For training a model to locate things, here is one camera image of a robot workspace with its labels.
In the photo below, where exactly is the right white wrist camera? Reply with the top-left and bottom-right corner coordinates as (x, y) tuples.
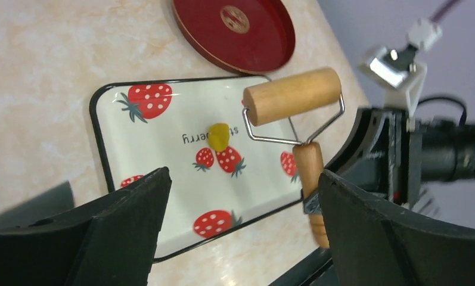
(358, 18), (442, 117)

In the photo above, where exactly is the metal scraper wooden handle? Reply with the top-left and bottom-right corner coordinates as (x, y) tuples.
(0, 181), (74, 229)

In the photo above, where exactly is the wooden roller pin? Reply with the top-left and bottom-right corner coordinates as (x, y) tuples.
(241, 67), (346, 250)

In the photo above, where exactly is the red round tray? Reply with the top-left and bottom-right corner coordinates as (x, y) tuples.
(171, 0), (296, 74)

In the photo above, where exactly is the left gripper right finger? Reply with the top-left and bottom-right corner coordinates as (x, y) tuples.
(318, 170), (475, 285)

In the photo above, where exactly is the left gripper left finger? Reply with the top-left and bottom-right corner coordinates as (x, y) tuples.
(0, 167), (172, 285)

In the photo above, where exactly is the yellow dough ball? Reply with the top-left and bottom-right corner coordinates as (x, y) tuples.
(207, 123), (230, 152)

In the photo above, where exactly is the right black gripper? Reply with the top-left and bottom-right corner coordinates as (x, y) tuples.
(327, 107), (421, 207)

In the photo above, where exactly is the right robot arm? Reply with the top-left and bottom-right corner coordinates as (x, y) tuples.
(327, 107), (475, 206)

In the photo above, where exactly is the strawberry pattern white tray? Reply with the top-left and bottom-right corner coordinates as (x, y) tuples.
(89, 76), (301, 262)

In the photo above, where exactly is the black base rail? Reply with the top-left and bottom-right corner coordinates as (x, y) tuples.
(270, 248), (339, 286)

